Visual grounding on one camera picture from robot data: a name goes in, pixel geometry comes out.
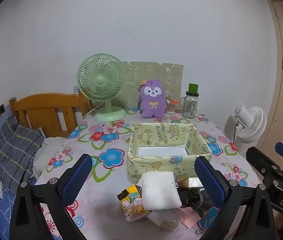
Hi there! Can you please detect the yellow cartoon packet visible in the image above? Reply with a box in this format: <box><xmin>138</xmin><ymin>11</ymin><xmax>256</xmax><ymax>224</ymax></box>
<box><xmin>117</xmin><ymin>184</ymin><xmax>150</xmax><ymax>222</ymax></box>

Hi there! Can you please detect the white standing fan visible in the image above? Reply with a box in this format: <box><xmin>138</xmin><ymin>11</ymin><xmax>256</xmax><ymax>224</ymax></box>
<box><xmin>232</xmin><ymin>106</ymin><xmax>267</xmax><ymax>153</ymax></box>

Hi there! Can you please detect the white soft pouch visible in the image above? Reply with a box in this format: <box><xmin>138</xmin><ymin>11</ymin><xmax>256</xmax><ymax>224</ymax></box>
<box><xmin>138</xmin><ymin>172</ymin><xmax>182</xmax><ymax>211</ymax></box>

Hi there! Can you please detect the pink packet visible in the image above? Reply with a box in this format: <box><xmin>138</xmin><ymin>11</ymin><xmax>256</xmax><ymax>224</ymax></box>
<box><xmin>179</xmin><ymin>206</ymin><xmax>201</xmax><ymax>228</ymax></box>

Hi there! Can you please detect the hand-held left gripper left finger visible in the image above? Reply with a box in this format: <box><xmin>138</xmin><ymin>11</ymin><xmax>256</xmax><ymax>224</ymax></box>
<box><xmin>9</xmin><ymin>153</ymin><xmax>93</xmax><ymax>240</ymax></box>

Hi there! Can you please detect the glass jar with green lid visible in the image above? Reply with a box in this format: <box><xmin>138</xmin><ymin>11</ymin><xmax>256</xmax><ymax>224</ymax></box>
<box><xmin>180</xmin><ymin>83</ymin><xmax>200</xmax><ymax>119</ymax></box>

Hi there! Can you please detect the white fan cable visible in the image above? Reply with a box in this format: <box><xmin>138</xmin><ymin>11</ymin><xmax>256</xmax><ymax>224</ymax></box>
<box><xmin>83</xmin><ymin>100</ymin><xmax>97</xmax><ymax>119</ymax></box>

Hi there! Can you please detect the green patterned board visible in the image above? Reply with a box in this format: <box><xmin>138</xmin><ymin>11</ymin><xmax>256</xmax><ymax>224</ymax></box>
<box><xmin>120</xmin><ymin>61</ymin><xmax>184</xmax><ymax>109</ymax></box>

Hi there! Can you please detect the white quilt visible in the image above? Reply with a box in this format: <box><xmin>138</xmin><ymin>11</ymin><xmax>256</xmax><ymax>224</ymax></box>
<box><xmin>33</xmin><ymin>137</ymin><xmax>68</xmax><ymax>178</ymax></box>

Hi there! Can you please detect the yellow cartoon storage box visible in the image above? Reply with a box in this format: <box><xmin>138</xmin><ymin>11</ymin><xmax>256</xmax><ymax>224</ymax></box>
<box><xmin>127</xmin><ymin>122</ymin><xmax>212</xmax><ymax>183</ymax></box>

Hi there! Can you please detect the black plastic bag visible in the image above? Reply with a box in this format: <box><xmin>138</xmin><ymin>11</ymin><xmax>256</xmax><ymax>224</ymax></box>
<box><xmin>178</xmin><ymin>187</ymin><xmax>204</xmax><ymax>210</ymax></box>

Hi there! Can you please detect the green desk fan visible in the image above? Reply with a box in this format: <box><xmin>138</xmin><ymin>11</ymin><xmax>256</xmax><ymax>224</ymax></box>
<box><xmin>77</xmin><ymin>53</ymin><xmax>127</xmax><ymax>122</ymax></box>

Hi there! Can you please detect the small orange-lid container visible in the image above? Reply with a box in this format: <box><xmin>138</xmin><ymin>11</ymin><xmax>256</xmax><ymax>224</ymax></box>
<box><xmin>166</xmin><ymin>99</ymin><xmax>180</xmax><ymax>113</ymax></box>

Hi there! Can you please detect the grey plaid pillow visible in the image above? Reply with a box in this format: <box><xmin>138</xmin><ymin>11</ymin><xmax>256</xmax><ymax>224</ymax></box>
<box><xmin>0</xmin><ymin>116</ymin><xmax>46</xmax><ymax>193</ymax></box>

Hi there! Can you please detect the purple plush toy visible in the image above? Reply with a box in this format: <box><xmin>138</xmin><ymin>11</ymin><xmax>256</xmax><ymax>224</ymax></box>
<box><xmin>139</xmin><ymin>79</ymin><xmax>168</xmax><ymax>118</ymax></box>

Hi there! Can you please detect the wooden bed headboard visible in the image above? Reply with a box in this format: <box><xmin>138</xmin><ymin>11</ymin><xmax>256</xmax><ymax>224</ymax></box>
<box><xmin>9</xmin><ymin>93</ymin><xmax>92</xmax><ymax>138</ymax></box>

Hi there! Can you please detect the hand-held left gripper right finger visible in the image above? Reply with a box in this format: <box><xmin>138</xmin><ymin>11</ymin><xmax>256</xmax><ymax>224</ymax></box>
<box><xmin>194</xmin><ymin>156</ymin><xmax>275</xmax><ymax>240</ymax></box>

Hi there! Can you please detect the clear plastic bag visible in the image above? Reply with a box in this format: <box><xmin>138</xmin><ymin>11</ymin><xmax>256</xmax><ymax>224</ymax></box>
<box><xmin>146</xmin><ymin>209</ymin><xmax>182</xmax><ymax>233</ymax></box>

